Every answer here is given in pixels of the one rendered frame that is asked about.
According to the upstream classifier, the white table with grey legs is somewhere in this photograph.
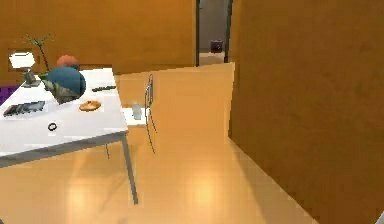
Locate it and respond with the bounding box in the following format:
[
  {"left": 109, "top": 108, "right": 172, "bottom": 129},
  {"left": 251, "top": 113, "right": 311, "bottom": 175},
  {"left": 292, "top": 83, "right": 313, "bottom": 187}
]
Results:
[{"left": 0, "top": 67, "right": 140, "bottom": 206}]

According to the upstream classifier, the white table lamp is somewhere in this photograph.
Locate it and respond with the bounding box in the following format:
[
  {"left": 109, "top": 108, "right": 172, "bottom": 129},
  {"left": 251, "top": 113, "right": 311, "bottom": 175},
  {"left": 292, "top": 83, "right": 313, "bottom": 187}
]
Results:
[{"left": 8, "top": 51, "right": 42, "bottom": 88}]

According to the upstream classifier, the black remote control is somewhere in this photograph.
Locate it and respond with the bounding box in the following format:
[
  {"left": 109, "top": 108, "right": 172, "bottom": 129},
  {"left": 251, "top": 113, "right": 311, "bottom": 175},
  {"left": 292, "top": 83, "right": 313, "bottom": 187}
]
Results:
[{"left": 91, "top": 85, "right": 118, "bottom": 93}]

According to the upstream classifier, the white wire chair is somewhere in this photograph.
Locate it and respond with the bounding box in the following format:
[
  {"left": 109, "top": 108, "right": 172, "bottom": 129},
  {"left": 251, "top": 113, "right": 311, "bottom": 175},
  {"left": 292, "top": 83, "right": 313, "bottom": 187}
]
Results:
[{"left": 121, "top": 73, "right": 158, "bottom": 155}]

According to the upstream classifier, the purple cloth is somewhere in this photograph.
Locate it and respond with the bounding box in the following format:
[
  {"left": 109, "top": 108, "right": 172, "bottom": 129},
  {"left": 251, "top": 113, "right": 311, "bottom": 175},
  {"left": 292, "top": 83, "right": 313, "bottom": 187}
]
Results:
[{"left": 0, "top": 84, "right": 21, "bottom": 106}]

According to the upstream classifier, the clear glass cup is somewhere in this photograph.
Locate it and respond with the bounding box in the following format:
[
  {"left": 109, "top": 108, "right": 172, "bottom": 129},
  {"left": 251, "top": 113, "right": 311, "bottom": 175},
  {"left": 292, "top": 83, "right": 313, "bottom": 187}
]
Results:
[{"left": 132, "top": 101, "right": 143, "bottom": 121}]

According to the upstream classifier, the brown bread loaf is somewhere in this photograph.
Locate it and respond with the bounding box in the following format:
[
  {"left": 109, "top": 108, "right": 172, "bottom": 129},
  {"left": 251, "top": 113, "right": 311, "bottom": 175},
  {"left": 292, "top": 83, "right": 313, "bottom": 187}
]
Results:
[{"left": 78, "top": 100, "right": 102, "bottom": 112}]

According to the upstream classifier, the orange ball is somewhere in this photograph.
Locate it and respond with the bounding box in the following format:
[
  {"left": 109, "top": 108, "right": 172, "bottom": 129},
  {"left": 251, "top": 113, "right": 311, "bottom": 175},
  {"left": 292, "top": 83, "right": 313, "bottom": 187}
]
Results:
[{"left": 55, "top": 54, "right": 81, "bottom": 71}]

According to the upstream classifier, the green house plant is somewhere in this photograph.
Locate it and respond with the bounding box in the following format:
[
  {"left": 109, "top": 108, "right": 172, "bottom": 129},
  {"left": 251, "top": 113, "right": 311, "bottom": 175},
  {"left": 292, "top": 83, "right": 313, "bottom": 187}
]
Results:
[{"left": 22, "top": 33, "right": 56, "bottom": 81}]

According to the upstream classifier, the teal ball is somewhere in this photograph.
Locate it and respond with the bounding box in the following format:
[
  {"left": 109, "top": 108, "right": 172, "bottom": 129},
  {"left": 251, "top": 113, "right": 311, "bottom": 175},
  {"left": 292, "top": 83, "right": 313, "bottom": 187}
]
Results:
[{"left": 45, "top": 66, "right": 87, "bottom": 105}]

